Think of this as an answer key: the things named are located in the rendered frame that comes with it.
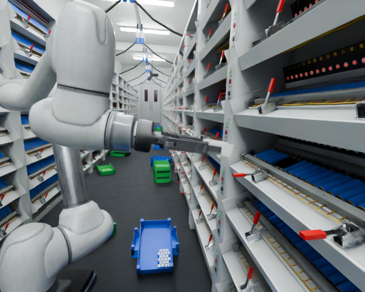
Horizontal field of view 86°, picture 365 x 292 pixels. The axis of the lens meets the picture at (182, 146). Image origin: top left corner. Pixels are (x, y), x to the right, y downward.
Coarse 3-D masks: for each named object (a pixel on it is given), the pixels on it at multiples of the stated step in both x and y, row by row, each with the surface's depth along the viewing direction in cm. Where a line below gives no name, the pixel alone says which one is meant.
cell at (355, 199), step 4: (364, 192) 35; (356, 196) 35; (360, 196) 34; (364, 196) 34; (348, 200) 35; (352, 200) 34; (356, 200) 34; (360, 200) 34; (364, 200) 34; (356, 204) 34
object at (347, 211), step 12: (252, 156) 67; (252, 168) 62; (264, 168) 57; (276, 168) 53; (288, 180) 47; (300, 180) 44; (300, 192) 42; (312, 192) 39; (324, 192) 38; (324, 204) 37; (336, 204) 34; (348, 204) 33; (348, 216) 32; (360, 216) 30
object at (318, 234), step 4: (340, 224) 29; (344, 228) 29; (300, 232) 29; (304, 232) 28; (308, 232) 28; (312, 232) 28; (316, 232) 28; (320, 232) 28; (324, 232) 28; (328, 232) 29; (332, 232) 29; (336, 232) 29; (340, 232) 29; (344, 232) 29; (304, 236) 28; (308, 236) 28; (312, 236) 28; (316, 236) 28; (320, 236) 28; (324, 236) 28; (328, 236) 28
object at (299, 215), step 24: (264, 144) 73; (288, 144) 65; (240, 168) 67; (264, 192) 49; (288, 192) 46; (288, 216) 41; (312, 216) 37; (312, 240) 35; (336, 264) 30; (360, 264) 26; (360, 288) 27
